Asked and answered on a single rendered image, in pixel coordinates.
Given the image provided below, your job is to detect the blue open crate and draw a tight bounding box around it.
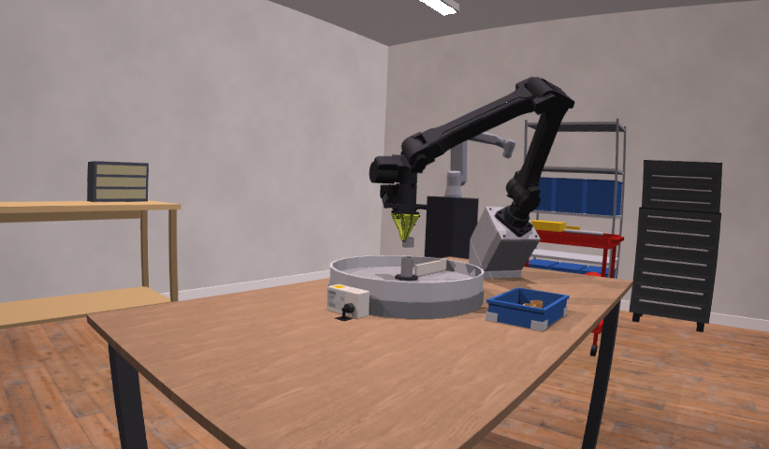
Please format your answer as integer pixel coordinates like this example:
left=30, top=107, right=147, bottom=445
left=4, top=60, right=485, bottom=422
left=486, top=287, right=569, bottom=331

